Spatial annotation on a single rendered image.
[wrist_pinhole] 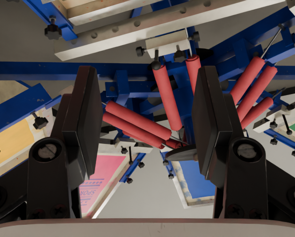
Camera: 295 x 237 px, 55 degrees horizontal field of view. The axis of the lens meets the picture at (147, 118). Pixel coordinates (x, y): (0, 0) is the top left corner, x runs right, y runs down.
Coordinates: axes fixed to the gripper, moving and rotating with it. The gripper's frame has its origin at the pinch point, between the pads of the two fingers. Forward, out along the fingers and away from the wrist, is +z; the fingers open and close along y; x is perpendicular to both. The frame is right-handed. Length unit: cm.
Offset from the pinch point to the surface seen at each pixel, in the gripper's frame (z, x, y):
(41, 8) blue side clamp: 64, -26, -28
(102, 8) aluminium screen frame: 68, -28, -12
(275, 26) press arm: 93, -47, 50
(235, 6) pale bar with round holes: 67, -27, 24
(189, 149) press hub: 63, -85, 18
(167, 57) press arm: 75, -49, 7
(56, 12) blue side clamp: 65, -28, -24
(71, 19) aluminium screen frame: 68, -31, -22
